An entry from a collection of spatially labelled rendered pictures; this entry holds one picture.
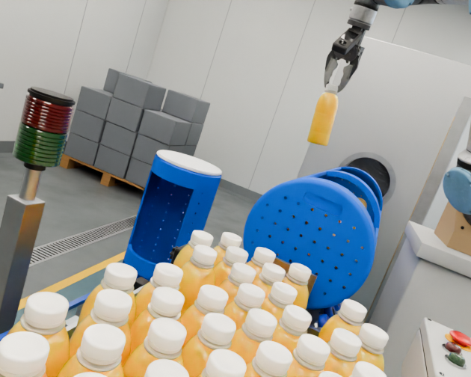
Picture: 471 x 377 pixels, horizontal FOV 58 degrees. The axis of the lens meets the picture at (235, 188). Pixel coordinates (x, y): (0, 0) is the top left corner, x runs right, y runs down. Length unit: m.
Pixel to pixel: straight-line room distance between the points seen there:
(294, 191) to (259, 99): 5.37
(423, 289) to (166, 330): 0.88
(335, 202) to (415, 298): 0.44
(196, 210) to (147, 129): 2.93
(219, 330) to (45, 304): 0.18
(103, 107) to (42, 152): 4.20
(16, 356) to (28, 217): 0.33
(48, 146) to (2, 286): 0.23
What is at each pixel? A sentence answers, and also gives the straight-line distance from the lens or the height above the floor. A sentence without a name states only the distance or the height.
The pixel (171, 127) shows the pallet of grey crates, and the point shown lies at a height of 0.85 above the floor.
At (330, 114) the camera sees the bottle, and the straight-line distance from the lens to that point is 1.40.
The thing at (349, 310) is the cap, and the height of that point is 1.09.
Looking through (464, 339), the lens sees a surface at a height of 1.11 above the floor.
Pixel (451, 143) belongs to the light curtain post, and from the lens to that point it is 2.34.
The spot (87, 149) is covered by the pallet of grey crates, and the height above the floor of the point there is 0.30.
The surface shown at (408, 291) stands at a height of 1.01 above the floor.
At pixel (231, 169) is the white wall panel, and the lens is 6.35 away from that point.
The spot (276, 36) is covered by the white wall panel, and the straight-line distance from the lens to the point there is 6.35.
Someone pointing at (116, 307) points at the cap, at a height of 1.09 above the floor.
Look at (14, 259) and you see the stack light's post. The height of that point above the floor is 1.01.
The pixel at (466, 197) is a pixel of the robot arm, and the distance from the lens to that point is 1.12.
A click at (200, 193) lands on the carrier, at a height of 0.95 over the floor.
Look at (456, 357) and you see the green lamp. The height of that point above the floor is 1.11.
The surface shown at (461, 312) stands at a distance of 1.27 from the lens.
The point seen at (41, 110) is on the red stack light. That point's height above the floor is 1.24.
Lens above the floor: 1.34
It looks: 11 degrees down
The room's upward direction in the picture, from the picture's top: 19 degrees clockwise
